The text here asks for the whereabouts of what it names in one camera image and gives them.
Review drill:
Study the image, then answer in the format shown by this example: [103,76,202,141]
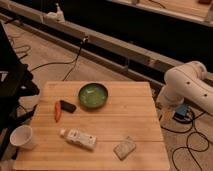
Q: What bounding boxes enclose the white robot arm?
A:
[157,61,213,115]

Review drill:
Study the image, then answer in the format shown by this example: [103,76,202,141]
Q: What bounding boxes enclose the white sponge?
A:
[113,136,136,160]

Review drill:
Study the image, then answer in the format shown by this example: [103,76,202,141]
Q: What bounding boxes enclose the green bowl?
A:
[78,83,108,109]

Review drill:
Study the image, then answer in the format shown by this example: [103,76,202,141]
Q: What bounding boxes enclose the black rectangular block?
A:
[60,100,76,113]

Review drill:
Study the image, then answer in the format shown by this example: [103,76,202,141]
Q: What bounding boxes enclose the white plastic bottle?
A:
[60,129,97,150]

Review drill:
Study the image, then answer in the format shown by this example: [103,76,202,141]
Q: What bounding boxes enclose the blue connector box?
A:
[175,104,189,117]

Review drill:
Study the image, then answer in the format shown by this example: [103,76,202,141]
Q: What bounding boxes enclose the white power strip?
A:
[45,3,65,22]

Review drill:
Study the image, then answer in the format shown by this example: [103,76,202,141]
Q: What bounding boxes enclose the black equipment stand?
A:
[0,22,40,160]

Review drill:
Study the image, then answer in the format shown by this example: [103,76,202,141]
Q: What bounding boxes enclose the white paper cup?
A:
[10,125,36,150]

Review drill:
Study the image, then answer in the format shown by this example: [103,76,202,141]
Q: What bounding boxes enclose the black cable on floor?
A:
[29,37,89,82]

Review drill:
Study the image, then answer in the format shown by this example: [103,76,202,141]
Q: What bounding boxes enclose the black cables near base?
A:
[159,108,213,171]

